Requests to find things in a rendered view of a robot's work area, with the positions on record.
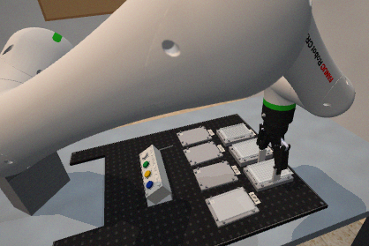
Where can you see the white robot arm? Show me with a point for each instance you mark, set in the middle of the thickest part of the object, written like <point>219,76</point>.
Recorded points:
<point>154,57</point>

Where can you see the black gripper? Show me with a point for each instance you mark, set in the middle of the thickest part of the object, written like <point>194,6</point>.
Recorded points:
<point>273,134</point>

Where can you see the white button panel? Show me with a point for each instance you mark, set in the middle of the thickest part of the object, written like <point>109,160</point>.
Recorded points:
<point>156,183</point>

